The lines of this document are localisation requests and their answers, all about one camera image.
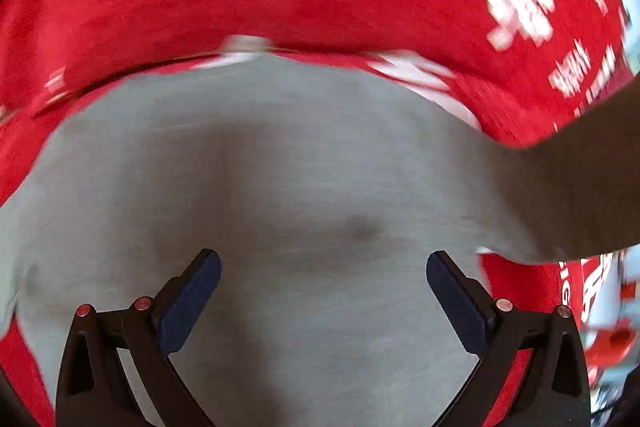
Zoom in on grey knit garment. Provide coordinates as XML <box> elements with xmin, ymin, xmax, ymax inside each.
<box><xmin>0</xmin><ymin>54</ymin><xmax>640</xmax><ymax>427</ymax></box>

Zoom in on red object on floor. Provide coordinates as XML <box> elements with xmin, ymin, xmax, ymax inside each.
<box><xmin>585</xmin><ymin>322</ymin><xmax>638</xmax><ymax>371</ymax></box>

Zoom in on red bed cover, white print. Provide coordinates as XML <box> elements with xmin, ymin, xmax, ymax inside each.
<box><xmin>0</xmin><ymin>48</ymin><xmax>639</xmax><ymax>427</ymax></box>

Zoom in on red folded quilt, white characters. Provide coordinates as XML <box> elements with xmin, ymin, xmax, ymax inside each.
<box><xmin>1</xmin><ymin>0</ymin><xmax>628</xmax><ymax>144</ymax></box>

